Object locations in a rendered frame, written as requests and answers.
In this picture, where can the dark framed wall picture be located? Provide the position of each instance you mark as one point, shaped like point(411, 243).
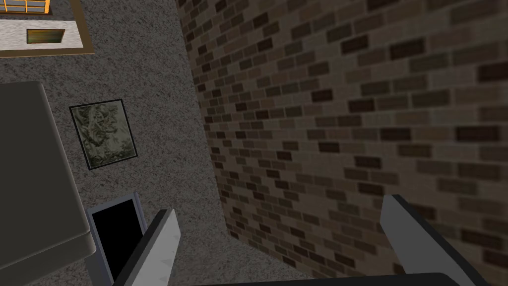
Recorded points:
point(104, 134)

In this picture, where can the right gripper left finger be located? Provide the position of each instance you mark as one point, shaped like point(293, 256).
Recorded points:
point(158, 250)

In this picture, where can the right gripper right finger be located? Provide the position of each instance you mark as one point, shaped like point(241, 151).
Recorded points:
point(420, 246)

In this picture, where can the black screen with grey frame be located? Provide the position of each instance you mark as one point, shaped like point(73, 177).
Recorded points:
point(116, 238)

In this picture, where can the grey cabinet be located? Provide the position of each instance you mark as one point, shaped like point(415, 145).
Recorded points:
point(31, 178)

